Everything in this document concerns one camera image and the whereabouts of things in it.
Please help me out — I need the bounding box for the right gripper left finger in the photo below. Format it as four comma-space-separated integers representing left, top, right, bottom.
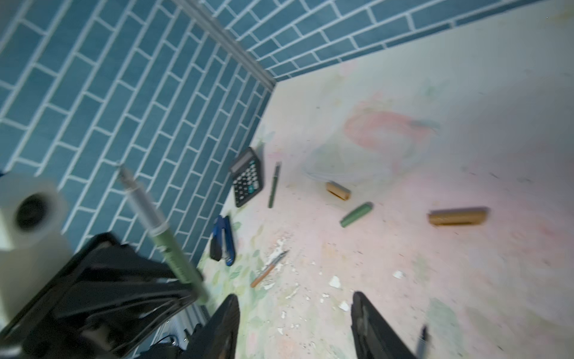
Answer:
179, 294, 240, 359

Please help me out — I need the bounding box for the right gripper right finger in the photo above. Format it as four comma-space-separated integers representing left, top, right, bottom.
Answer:
351, 292, 416, 359

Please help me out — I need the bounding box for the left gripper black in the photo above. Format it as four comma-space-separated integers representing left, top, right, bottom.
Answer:
1, 233, 199, 358

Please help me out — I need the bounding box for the green pen cap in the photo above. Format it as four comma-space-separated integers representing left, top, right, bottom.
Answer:
340, 202, 373, 228

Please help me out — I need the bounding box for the tan pen left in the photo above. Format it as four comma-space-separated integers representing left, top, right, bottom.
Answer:
251, 251, 288, 288

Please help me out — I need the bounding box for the tan pen cap left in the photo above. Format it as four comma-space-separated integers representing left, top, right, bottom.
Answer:
326, 181, 351, 201

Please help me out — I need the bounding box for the tan pen cap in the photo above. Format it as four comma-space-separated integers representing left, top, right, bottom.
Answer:
427, 206, 490, 226
326, 181, 351, 201

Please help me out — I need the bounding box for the tan pen cap right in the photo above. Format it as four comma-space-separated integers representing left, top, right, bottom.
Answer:
427, 206, 490, 226

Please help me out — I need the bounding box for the dark green capped pen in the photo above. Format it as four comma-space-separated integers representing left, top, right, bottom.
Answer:
268, 162, 282, 209

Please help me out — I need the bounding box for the blue stapler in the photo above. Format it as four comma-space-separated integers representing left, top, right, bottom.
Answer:
209, 215, 236, 267

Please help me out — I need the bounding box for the black desk calculator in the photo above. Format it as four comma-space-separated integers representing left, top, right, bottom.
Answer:
230, 147, 264, 208

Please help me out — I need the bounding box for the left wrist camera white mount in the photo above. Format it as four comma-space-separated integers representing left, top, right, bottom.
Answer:
1, 171, 73, 328

